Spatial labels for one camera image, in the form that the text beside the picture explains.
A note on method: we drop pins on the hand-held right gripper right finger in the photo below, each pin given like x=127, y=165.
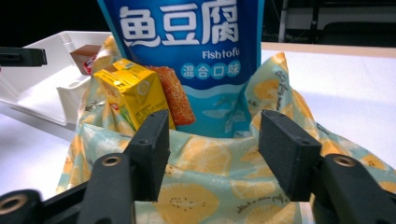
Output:
x=289, y=155

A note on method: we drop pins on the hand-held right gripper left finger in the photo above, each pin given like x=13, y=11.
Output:
x=149, y=155

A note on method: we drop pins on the white plastic bin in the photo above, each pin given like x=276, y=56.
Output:
x=37, y=87

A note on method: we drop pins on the brown drink carton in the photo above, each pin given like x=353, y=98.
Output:
x=82, y=51

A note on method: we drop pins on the yellow juice carton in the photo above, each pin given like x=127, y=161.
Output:
x=137, y=93

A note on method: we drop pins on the orange print fabric bag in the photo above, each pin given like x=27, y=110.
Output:
x=211, y=168

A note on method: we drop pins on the blue snack pouch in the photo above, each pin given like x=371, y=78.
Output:
x=193, y=71

